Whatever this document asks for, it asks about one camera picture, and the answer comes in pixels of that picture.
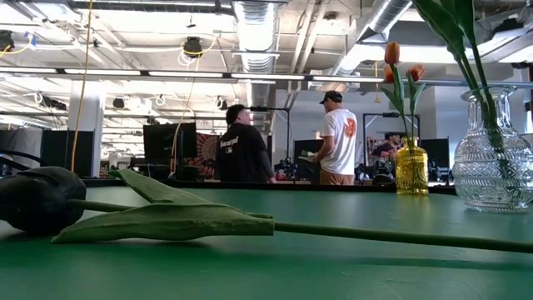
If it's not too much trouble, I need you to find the yellow glass vase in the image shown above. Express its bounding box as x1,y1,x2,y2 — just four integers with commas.
394,135,430,197

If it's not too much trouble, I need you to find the clear glass vase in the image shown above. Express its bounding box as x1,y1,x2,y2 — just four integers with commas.
451,85,533,214

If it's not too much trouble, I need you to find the person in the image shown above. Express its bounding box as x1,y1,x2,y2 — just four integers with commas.
214,103,278,184
311,90,359,187
370,132,403,168

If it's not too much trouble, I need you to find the black screen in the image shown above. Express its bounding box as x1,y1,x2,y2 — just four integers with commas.
293,139,324,184
420,137,451,181

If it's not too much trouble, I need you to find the black monitor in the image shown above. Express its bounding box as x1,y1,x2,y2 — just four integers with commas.
142,122,198,167

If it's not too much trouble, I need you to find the floral cloth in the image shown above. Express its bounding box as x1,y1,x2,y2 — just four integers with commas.
366,139,396,168

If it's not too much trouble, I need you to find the white pillar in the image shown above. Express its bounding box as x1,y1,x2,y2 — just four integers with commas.
67,81,104,176

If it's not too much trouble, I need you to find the grey ventilation box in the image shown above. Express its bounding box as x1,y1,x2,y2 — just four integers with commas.
389,18,476,48

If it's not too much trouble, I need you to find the black partition panel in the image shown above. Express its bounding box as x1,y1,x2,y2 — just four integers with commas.
40,129,95,177

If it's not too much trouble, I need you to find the black artificial tulip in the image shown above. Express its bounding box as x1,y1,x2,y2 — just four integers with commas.
0,165,533,255

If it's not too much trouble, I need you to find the grey partition panel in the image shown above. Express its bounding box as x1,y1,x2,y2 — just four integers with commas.
0,127,42,168

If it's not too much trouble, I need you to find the black rig frame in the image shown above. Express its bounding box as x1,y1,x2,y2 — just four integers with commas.
361,111,421,141
248,106,291,184

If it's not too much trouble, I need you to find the black table frame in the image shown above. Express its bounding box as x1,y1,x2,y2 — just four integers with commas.
82,177,459,196

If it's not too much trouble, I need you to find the yellow hanging cable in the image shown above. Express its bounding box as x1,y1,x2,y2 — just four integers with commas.
169,35,220,174
69,0,93,172

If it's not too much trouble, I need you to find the ceiling light rail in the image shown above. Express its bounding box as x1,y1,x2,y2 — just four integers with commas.
0,64,533,91

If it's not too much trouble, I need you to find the black ceiling camera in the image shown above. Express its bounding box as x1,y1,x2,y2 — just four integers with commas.
182,36,205,58

